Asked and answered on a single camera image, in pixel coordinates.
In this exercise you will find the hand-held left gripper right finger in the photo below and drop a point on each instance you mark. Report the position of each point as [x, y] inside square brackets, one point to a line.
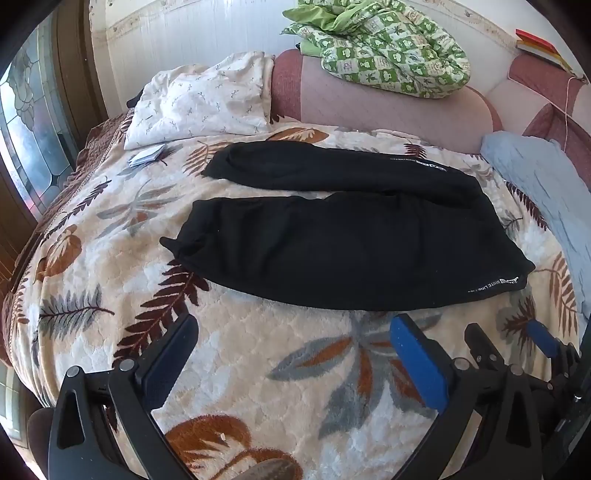
[418, 364]

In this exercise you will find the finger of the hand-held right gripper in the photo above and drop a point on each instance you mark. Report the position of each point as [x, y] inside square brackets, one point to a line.
[544, 340]
[482, 348]

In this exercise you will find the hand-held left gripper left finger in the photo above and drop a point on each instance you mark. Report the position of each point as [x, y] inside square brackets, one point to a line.
[171, 357]

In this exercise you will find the black pants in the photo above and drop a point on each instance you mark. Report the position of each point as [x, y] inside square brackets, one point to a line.
[332, 244]

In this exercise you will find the leaf print fleece blanket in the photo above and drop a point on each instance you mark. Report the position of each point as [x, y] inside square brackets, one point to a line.
[258, 350]

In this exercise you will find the pink upholstered headboard cushion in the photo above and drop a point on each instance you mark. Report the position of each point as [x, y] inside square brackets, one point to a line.
[383, 110]

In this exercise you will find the dark cloth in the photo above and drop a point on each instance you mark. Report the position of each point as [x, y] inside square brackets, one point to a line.
[134, 100]

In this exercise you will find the white sprig print pillow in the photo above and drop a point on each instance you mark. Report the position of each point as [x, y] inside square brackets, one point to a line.
[203, 99]

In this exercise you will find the stained glass window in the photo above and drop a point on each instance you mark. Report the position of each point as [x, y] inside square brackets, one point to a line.
[34, 129]

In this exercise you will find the red book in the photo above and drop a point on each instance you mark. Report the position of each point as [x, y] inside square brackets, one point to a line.
[535, 40]

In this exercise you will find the green patterned quilt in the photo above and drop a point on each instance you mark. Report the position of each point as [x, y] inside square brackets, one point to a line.
[392, 46]

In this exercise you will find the brown wooden window frame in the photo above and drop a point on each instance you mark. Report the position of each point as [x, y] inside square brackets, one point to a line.
[85, 60]

